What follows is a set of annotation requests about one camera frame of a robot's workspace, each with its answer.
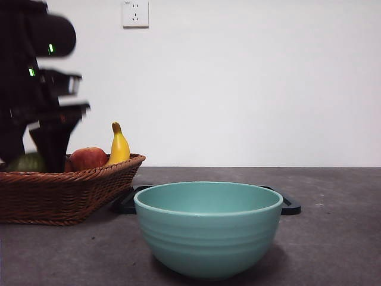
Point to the black rectangular tray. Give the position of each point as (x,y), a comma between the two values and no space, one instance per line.
(293,207)

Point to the green avocado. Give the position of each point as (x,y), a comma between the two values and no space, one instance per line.
(29,163)

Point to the white wall socket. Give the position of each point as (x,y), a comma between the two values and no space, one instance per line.
(136,15)

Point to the yellow banana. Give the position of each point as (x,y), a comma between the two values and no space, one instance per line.
(120,149)

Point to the teal ribbed bowl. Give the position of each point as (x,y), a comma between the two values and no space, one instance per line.
(208,244)

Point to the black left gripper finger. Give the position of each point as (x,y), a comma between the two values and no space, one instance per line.
(55,143)
(12,140)

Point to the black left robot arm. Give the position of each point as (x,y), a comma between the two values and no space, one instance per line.
(18,59)

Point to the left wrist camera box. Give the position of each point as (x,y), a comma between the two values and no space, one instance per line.
(74,85)

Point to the red apple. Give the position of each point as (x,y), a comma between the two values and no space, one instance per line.
(89,159)

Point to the brown wicker basket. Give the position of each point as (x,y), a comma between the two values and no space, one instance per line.
(59,196)

